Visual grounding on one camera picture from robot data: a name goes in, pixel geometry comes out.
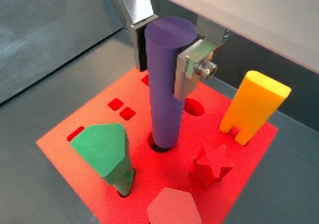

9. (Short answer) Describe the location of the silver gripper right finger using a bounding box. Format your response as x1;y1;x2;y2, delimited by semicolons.
174;16;232;101

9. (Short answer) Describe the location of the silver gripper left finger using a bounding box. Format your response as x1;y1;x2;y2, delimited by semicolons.
118;0;159;71

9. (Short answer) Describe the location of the purple round cylinder peg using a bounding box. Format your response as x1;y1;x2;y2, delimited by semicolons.
145;17;198;149

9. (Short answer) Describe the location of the red foam shape board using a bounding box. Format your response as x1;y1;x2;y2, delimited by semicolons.
38;70;277;224

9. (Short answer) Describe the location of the yellow two-legged block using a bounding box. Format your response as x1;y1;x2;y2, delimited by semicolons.
220;70;292;146

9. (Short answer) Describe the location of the red star peg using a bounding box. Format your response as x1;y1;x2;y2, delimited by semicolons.
189;144;236;190

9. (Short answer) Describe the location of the green pentagon peg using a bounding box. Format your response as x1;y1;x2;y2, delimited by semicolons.
71;123;137;197

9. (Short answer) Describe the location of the red hexagonal peg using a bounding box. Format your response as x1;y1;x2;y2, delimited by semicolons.
147;188;202;224

